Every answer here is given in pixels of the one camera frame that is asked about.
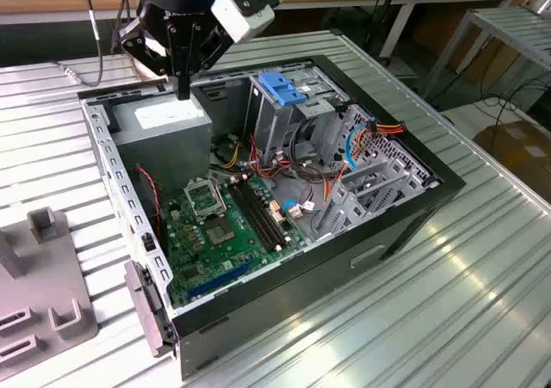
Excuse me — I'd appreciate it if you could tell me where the metal slat side table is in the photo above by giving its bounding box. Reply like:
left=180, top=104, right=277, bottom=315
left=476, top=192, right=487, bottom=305
left=424, top=4, right=551, bottom=101

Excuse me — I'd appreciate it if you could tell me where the black RAM slot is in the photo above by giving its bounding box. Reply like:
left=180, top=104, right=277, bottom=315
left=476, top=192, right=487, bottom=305
left=226, top=183, right=276, bottom=254
left=238, top=180, right=288, bottom=249

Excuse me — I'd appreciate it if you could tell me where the grey card retention latch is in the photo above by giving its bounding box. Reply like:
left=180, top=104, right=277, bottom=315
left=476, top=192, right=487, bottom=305
left=123, top=259, right=177, bottom=359

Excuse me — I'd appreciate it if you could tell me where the grey parts rack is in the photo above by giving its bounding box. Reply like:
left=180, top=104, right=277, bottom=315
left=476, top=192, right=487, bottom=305
left=0, top=206, right=99, bottom=370

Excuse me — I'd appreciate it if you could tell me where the blue optical drive latch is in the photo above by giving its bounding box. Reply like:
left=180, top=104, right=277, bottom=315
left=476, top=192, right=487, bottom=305
left=259, top=71, right=307, bottom=108

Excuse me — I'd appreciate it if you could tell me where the orange red yellow power wire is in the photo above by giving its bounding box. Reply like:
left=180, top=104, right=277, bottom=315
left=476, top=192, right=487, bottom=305
left=320, top=119, right=408, bottom=208

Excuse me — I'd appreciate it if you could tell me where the green motherboard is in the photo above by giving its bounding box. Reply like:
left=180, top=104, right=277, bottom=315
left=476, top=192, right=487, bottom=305
left=161, top=170, right=309, bottom=307

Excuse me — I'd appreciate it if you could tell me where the grey power supply unit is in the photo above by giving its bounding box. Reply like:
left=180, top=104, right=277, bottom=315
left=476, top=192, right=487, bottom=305
left=105, top=90, right=214, bottom=200

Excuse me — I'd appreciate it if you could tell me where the blue data wire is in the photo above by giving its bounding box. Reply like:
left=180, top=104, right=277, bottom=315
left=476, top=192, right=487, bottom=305
left=343, top=120, right=374, bottom=173

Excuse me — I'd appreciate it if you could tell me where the black open PC case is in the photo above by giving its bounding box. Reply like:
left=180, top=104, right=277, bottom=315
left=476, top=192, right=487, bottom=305
left=76, top=54, right=468, bottom=380

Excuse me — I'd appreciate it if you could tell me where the brown cardboard box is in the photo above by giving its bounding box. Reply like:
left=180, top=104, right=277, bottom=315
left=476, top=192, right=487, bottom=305
left=473, top=119, right=551, bottom=191

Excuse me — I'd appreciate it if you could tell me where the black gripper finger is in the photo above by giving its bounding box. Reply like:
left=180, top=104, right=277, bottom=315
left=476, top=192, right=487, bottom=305
left=114, top=16, right=185, bottom=102
left=183, top=23, right=234, bottom=102

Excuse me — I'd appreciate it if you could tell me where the metal disk bay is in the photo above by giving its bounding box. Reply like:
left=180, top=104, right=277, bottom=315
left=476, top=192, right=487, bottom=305
left=313, top=159, right=434, bottom=239

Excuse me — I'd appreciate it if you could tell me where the metal socket cover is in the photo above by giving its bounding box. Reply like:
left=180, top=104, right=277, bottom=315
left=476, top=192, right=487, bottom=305
left=183, top=176, right=227, bottom=224

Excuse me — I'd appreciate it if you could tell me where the blue expansion slot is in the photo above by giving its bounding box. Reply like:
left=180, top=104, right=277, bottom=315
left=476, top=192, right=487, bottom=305
left=185, top=261, right=251, bottom=299

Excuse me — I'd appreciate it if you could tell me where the CPU socket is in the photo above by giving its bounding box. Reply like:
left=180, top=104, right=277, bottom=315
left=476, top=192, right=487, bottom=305
left=202, top=215, right=238, bottom=248

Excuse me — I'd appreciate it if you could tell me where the metal optical drive cage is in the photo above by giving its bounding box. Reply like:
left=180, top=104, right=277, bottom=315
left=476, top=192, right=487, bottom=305
left=247, top=67, right=352, bottom=165

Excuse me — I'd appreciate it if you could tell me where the black cable with silver plug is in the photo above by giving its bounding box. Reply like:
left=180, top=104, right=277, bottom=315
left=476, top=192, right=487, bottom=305
left=55, top=0, right=107, bottom=88

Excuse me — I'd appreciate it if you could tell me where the multicolour internal wire bundle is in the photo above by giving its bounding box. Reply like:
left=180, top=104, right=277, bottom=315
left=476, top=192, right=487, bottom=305
left=213, top=132, right=345, bottom=191

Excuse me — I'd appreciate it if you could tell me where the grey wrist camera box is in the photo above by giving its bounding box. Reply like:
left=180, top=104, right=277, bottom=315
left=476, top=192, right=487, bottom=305
left=210, top=0, right=283, bottom=45

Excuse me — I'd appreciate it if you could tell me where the black case fan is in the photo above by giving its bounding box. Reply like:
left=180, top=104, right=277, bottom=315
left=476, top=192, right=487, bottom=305
left=134, top=166, right=168, bottom=245

